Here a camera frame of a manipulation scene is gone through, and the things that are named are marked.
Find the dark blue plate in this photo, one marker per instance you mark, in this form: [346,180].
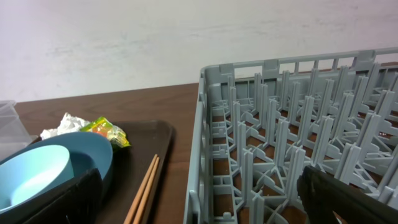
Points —
[87,151]

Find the light blue bowl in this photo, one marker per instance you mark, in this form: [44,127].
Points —
[32,173]

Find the grey dishwasher rack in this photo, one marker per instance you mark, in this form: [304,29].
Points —
[258,124]

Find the clear plastic bin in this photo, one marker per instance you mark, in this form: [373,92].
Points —
[13,134]

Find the brown plastic tray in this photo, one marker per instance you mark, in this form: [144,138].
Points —
[130,164]

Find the white tissue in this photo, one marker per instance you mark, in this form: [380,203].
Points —
[68,124]

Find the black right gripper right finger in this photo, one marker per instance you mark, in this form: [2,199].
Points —
[324,197]

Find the yellow green snack wrapper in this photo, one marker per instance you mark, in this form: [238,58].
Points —
[114,134]

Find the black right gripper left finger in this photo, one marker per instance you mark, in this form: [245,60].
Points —
[75,201]

